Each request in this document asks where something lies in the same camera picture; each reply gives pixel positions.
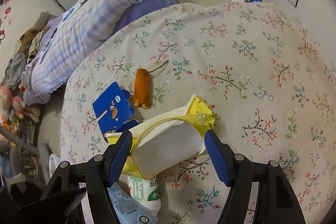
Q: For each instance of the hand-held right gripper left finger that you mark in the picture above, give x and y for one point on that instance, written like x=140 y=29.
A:
x=119 y=158

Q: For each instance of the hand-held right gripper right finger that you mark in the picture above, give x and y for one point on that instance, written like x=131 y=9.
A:
x=216 y=158

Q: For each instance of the white bottle green label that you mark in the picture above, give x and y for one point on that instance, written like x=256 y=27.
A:
x=143 y=192

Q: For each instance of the yellow white packet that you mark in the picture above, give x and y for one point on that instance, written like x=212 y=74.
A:
x=168 y=150

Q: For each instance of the light blue milk carton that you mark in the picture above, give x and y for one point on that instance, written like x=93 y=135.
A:
x=126 y=208

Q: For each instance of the white plastic waste bin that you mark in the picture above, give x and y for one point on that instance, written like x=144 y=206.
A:
x=52 y=161

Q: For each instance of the orange toy mouse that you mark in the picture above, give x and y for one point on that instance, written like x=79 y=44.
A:
x=143 y=85

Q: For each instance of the grey wheeled chair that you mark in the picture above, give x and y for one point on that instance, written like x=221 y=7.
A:
x=42 y=158

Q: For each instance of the low toy shelf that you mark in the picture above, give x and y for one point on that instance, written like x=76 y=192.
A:
x=29 y=132

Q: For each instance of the floral mattress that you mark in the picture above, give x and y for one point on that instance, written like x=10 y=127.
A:
x=249 y=61

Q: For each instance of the pink monkey plush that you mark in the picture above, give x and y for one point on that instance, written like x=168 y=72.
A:
x=8 y=98

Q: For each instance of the checked blanket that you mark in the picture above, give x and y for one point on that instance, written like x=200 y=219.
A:
x=86 y=29

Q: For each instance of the beige clothes pile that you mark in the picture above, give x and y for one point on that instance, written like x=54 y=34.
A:
x=34 y=37

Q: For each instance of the white blue paper bag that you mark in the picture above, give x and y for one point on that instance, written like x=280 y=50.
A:
x=69 y=12

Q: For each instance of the red flower wall sticker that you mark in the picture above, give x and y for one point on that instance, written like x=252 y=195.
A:
x=6 y=1

